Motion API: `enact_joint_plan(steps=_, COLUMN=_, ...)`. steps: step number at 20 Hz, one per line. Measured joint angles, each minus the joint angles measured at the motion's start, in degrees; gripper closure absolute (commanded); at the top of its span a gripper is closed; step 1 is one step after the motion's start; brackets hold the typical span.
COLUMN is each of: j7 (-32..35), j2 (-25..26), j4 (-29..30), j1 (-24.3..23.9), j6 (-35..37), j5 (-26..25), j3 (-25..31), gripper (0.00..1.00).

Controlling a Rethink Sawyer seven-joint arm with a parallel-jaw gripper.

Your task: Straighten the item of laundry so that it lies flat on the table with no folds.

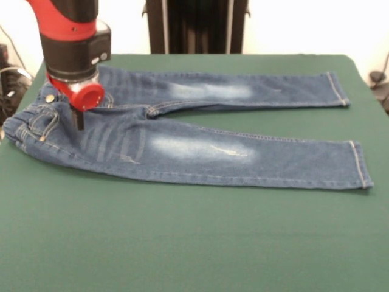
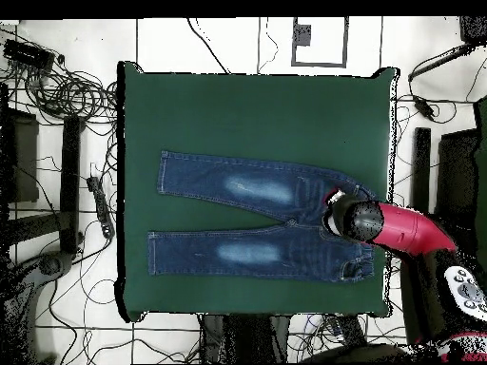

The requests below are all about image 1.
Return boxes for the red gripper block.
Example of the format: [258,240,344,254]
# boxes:
[45,72,106,131]

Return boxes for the blue denim jeans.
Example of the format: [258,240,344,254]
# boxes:
[2,65,375,191]

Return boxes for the dark green table cloth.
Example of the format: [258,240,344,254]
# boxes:
[0,54,389,292]

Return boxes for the black round stand base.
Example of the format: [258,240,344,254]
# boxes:
[368,51,389,115]

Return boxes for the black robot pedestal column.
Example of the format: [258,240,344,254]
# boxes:
[141,0,252,55]

